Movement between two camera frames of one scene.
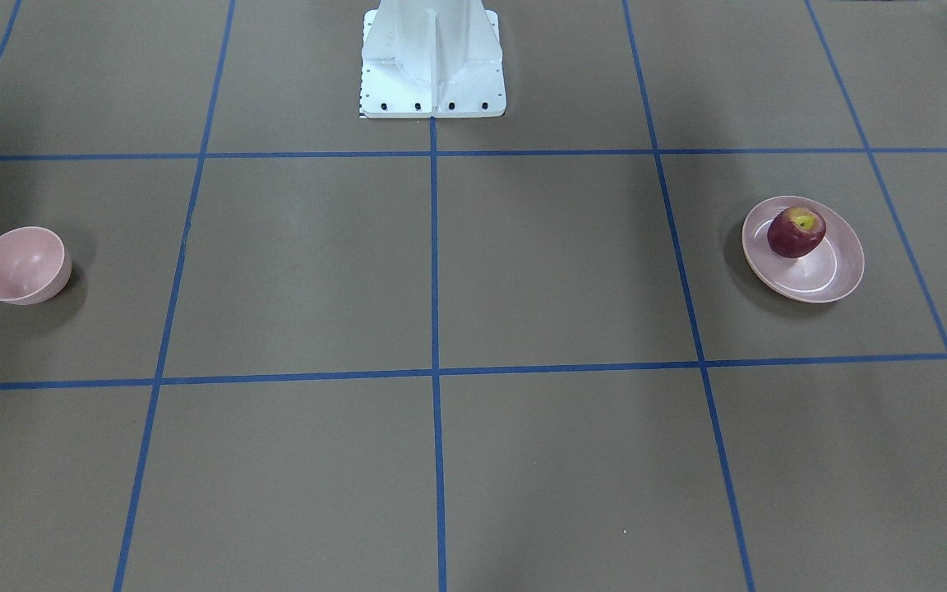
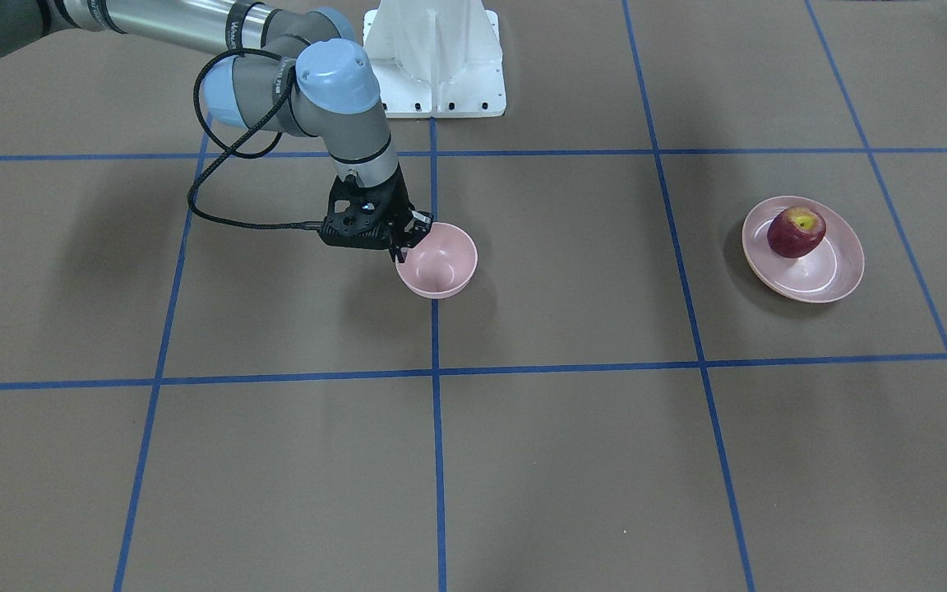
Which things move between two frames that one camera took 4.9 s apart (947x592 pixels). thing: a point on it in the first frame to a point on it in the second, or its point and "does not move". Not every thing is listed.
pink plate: [821, 275] does not move
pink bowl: [24, 265] to [441, 264]
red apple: [794, 232] does not move
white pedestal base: [439, 58] does not move
